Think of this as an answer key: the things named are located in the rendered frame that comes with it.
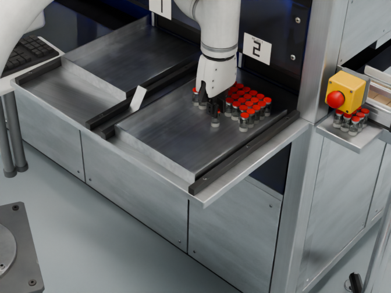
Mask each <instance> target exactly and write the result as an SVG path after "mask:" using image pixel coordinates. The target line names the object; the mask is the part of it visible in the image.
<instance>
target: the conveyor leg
mask: <svg viewBox="0 0 391 293"><path fill-rule="evenodd" d="M390 253H391V186H390V191H389V195H388V198H387V201H386V205H385V209H384V212H383V216H382V220H381V223H380V226H379V230H378V234H377V237H376V241H375V245H374V248H373V251H372V255H371V259H370V262H369V266H368V270H367V273H366V276H365V280H364V284H363V287H362V291H361V293H379V290H380V287H381V284H382V280H383V277H384V273H385V270H386V266H387V264H388V260H389V257H390Z"/></svg>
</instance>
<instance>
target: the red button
mask: <svg viewBox="0 0 391 293"><path fill-rule="evenodd" d="M326 101H327V103H328V105H329V106H330V107H331V108H334V109H337V108H339V107H341V106H342V105H343V104H344V97H343V95H342V94H341V93H340V92H339V91H332V92H331V93H329V94H328V96H327V98H326Z"/></svg>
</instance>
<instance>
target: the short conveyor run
mask: <svg viewBox="0 0 391 293"><path fill-rule="evenodd" d="M363 75H365V76H367V77H369V78H370V79H371V83H370V86H369V91H368V96H367V100H366V101H365V103H364V104H363V105H361V109H364V108H366V109H368V110H369V117H368V122H370V123H372V124H375V125H377V126H379V127H381V128H383V134H382V136H380V137H379V138H378V139H380V140H382V141H384V142H386V143H388V144H390V145H391V75H389V74H387V73H384V72H382V71H380V70H377V69H375V68H373V67H371V66H368V65H366V66H365V70H364V74H363Z"/></svg>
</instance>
